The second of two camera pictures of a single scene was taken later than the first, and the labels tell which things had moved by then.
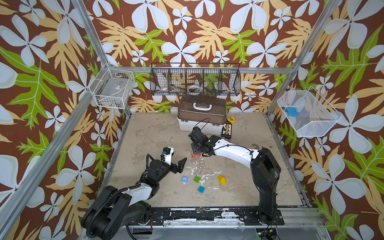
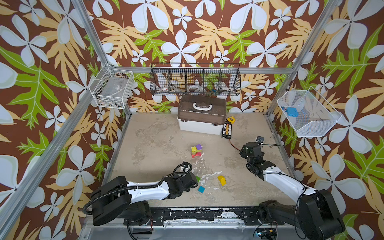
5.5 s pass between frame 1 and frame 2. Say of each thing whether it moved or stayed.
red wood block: stayed
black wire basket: stayed
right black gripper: moved
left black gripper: moved
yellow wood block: stayed
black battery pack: stayed
